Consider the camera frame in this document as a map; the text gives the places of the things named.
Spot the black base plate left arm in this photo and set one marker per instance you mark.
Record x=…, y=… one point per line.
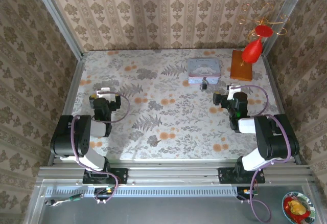
x=120, y=175

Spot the orange wooden block base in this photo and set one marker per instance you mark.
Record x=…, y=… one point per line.
x=238, y=73

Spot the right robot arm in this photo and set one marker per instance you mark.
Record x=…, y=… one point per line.
x=276, y=137

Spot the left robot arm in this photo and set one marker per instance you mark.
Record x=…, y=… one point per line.
x=76, y=137

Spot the yellow power connector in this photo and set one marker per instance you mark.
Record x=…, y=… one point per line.
x=246, y=192
x=109, y=190

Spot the floral bowl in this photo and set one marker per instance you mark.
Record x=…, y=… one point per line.
x=311, y=207

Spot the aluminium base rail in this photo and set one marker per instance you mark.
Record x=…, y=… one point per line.
x=166, y=175

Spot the light blue cartoon tin box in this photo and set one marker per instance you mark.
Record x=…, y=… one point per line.
x=204, y=68

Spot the black base plate right arm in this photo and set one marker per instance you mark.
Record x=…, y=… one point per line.
x=224, y=175

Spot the grey metal shelf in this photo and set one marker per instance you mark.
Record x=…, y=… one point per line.
x=166, y=211

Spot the red plastic goblet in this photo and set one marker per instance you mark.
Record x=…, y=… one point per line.
x=251, y=52

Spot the red food in bowl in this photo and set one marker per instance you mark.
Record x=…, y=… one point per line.
x=287, y=207

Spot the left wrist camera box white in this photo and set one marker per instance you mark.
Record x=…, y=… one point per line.
x=106, y=93

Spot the yellow food in bowl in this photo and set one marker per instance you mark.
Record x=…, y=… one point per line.
x=296, y=207

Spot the floral tablecloth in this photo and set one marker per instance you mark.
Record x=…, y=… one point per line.
x=166, y=106

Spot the small black padlock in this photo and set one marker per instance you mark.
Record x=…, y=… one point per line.
x=204, y=87

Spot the aluminium frame post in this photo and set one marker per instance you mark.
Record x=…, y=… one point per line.
x=58, y=22
x=286, y=17

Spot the aluminium side rail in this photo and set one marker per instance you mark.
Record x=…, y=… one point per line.
x=73, y=88
x=278, y=93

